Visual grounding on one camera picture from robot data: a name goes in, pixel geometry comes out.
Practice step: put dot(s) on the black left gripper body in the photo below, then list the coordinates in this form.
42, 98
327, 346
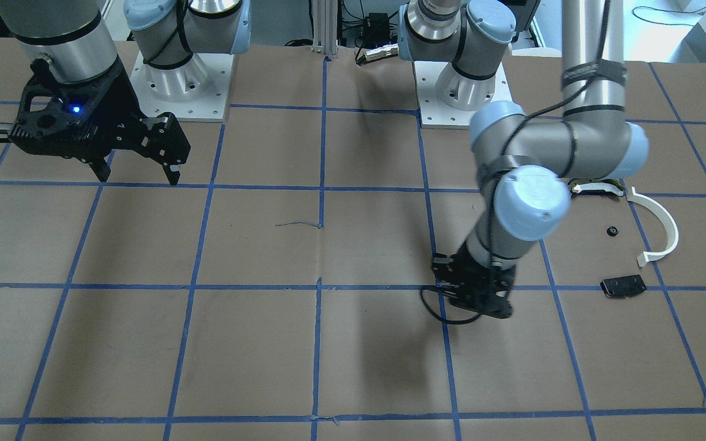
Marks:
477, 277

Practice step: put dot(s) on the white curved plastic part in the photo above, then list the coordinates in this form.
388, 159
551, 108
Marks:
666, 220

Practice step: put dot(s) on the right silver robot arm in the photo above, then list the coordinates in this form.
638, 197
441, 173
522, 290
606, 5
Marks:
74, 39

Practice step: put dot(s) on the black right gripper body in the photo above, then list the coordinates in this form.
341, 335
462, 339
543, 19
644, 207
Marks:
121, 109

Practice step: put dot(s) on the small black flat part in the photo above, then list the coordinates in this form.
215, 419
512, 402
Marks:
623, 286

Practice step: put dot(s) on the aluminium frame post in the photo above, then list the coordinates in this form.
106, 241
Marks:
325, 34

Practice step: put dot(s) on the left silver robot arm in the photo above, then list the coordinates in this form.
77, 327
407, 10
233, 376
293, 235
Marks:
523, 159

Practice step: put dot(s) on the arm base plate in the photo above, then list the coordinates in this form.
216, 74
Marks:
195, 92
448, 100

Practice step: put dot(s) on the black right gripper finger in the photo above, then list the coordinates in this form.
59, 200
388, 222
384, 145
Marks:
172, 173
100, 168

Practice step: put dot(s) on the olive brake shoe part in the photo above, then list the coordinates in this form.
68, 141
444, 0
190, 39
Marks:
585, 186

